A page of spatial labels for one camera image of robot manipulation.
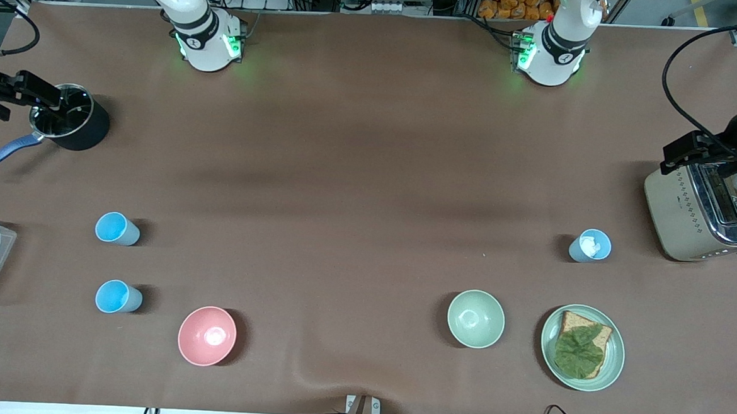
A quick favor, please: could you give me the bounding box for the green lettuce leaf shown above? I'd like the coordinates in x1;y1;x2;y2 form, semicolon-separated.
552;321;610;382

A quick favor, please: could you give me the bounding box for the beige metal toaster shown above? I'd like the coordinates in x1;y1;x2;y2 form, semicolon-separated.
639;155;737;265

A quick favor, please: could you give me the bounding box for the green bowl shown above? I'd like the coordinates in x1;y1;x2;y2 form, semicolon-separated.
444;287;508;351

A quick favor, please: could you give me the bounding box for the brown bread slice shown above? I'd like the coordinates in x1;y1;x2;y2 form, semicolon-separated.
553;309;615;381

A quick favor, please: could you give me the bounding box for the blue plastic cup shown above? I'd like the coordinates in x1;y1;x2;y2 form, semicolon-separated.
93;210;143;248
94;278;145;316

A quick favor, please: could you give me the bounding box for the blue cup with white tissue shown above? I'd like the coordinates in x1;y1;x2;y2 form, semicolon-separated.
568;227;614;265

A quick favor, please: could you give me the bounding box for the bag of orange buns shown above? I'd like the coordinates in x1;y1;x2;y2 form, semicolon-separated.
477;0;561;24

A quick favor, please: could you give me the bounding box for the black pot blue handle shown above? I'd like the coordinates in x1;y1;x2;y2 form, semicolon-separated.
0;79;113;184

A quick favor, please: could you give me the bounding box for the pink bowl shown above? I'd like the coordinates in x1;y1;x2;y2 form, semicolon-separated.
175;304;239;369

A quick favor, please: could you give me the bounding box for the green plate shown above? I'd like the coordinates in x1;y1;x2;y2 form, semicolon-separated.
537;302;629;394

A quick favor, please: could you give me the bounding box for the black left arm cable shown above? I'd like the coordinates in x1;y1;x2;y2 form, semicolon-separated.
658;13;737;145

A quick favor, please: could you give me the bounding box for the glass lid blue knob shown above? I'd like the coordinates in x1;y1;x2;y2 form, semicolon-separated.
28;82;95;141

